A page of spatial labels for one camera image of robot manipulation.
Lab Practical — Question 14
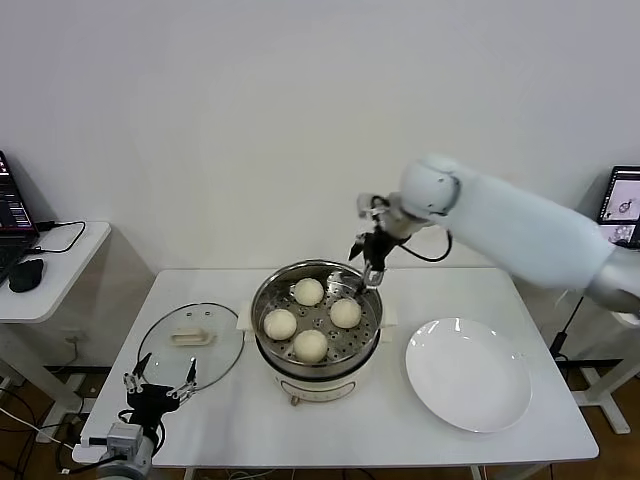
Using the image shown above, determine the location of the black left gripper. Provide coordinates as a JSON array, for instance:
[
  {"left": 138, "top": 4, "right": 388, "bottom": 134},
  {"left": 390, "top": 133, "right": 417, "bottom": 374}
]
[{"left": 123, "top": 352, "right": 199, "bottom": 424}]

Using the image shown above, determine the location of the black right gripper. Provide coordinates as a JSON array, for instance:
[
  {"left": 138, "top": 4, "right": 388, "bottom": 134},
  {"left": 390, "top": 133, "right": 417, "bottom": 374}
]
[{"left": 347, "top": 224, "right": 401, "bottom": 296}]

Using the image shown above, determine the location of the white steamed baozi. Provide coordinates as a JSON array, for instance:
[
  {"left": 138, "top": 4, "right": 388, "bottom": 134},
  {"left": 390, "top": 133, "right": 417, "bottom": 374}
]
[
  {"left": 263, "top": 308, "right": 299, "bottom": 342},
  {"left": 292, "top": 277, "right": 326, "bottom": 307},
  {"left": 292, "top": 328, "right": 330, "bottom": 364},
  {"left": 329, "top": 298, "right": 363, "bottom": 330}
]

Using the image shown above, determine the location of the glass lid with cream handle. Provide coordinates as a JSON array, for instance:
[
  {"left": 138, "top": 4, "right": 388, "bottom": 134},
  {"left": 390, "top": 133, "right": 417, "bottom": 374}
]
[{"left": 137, "top": 302, "right": 246, "bottom": 396}]

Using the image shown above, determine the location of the steel perforated steamer basket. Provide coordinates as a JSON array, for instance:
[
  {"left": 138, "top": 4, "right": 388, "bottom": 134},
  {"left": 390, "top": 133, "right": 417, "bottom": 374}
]
[{"left": 236, "top": 258, "right": 400, "bottom": 381}]

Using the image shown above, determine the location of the cream electric pot base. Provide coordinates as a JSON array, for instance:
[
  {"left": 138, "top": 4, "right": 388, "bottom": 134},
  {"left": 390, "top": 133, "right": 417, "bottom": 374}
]
[{"left": 254, "top": 324, "right": 381, "bottom": 407}]

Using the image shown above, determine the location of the white side desk beige panel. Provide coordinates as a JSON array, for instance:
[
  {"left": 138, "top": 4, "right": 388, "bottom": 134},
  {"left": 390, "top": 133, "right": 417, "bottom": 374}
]
[{"left": 0, "top": 221, "right": 157, "bottom": 444}]

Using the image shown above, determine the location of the white round plate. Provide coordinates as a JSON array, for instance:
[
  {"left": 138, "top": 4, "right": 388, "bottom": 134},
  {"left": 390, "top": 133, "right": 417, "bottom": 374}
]
[{"left": 404, "top": 317, "right": 533, "bottom": 434}]

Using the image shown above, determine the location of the black computer mouse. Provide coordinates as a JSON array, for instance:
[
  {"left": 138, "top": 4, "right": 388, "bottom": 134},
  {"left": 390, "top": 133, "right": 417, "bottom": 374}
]
[{"left": 9, "top": 258, "right": 45, "bottom": 294}]

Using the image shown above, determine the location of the dark laptop with red screen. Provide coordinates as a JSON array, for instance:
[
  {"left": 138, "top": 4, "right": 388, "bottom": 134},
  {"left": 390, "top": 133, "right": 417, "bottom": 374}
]
[{"left": 0, "top": 149, "right": 42, "bottom": 289}]

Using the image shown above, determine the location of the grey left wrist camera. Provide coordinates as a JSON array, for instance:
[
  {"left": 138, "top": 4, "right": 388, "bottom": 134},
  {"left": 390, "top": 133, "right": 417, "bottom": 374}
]
[{"left": 107, "top": 422, "right": 144, "bottom": 451}]

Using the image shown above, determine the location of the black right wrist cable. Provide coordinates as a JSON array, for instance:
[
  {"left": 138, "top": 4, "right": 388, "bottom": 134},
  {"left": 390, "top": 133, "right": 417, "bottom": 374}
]
[{"left": 394, "top": 227, "right": 454, "bottom": 264}]

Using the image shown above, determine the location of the black laptop charging cable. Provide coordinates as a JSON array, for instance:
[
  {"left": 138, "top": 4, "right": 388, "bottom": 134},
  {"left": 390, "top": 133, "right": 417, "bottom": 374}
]
[{"left": 27, "top": 219, "right": 87, "bottom": 256}]

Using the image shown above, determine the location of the black power adapter cable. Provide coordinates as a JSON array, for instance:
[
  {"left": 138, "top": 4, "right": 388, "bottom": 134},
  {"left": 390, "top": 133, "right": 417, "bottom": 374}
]
[{"left": 547, "top": 294, "right": 586, "bottom": 362}]

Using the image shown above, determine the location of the grey laptop showing camera views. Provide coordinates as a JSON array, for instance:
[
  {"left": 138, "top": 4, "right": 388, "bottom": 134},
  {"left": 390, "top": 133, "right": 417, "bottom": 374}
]
[{"left": 597, "top": 165, "right": 640, "bottom": 251}]

